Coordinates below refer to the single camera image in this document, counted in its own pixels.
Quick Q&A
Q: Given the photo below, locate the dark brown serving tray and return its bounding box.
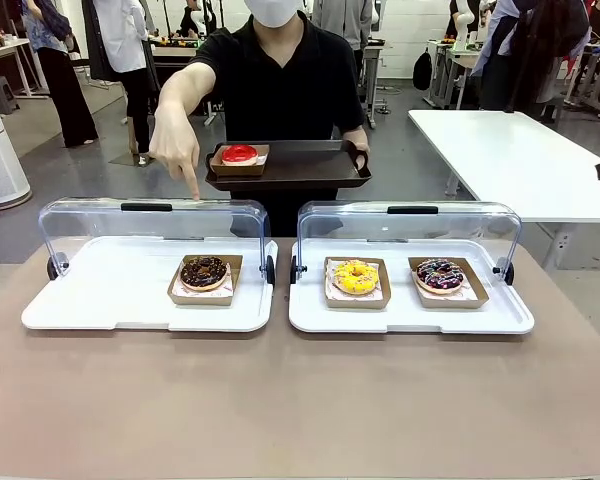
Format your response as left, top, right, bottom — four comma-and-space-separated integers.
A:
204, 139, 373, 191

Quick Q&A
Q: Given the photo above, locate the red glazed donut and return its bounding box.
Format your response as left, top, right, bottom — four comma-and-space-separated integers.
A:
221, 143, 259, 167

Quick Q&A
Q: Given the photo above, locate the person's right forearm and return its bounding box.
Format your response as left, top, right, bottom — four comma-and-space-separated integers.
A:
154, 62, 217, 131

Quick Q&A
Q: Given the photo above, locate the purple sprinkled donut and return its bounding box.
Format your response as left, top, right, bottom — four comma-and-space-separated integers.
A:
415, 257, 465, 295

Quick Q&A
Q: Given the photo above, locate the yellow sprinkled donut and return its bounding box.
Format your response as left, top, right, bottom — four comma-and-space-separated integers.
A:
332, 258, 380, 296

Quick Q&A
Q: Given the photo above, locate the person's black shirt torso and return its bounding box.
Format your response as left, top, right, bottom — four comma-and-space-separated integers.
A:
188, 10, 366, 237

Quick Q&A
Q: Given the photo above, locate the chocolate sprinkled donut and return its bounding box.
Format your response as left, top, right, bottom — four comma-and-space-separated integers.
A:
179, 254, 230, 292

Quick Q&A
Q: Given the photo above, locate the person's left hand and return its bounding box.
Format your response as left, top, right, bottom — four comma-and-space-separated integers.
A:
349, 142, 371, 171

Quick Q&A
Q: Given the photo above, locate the person's right hand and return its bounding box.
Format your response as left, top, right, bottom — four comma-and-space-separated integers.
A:
148, 112, 202, 201

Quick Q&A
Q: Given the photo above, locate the white side table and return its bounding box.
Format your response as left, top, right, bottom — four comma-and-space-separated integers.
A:
408, 108, 600, 224

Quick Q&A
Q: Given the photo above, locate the bystander in dark coat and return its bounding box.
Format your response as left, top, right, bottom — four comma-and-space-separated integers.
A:
472, 0, 591, 124

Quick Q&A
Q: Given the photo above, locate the clear hinged display lid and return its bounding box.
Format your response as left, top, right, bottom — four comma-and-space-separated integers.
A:
289, 200, 523, 286
38, 197, 276, 286

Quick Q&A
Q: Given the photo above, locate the grey background desk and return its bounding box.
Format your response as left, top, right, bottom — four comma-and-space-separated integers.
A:
427, 38, 486, 109

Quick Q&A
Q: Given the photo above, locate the black backpack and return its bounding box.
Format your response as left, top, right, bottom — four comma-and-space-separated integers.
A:
412, 47, 434, 91

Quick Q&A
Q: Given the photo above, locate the white plastic display tray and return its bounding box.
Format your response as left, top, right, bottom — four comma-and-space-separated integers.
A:
288, 237, 536, 335
20, 234, 280, 333

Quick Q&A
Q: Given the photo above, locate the bystander in grey top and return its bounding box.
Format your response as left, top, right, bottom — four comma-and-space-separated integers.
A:
312, 0, 374, 51

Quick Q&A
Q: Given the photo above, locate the white face mask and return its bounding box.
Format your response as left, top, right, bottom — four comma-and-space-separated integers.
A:
243, 0, 304, 28

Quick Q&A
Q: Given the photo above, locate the background desk with yellow items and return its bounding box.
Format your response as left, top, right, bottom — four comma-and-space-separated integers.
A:
149, 37, 204, 116

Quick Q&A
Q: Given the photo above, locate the flat cardboard sheet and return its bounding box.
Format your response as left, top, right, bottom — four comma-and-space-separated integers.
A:
108, 148, 154, 167

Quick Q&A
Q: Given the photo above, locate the bystander in white shirt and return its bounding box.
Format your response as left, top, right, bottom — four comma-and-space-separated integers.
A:
82, 0, 160, 157

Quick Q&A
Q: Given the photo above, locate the bystander in blue floral top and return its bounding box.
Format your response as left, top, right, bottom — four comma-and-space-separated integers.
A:
19, 0, 100, 148

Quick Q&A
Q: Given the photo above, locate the white air purifier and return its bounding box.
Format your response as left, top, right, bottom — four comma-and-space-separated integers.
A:
0, 74, 33, 206

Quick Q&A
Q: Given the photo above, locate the grey plastic stool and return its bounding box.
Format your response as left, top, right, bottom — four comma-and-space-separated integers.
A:
0, 74, 20, 115

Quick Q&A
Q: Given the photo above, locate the white background workbench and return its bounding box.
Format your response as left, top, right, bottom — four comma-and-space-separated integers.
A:
0, 37, 49, 99

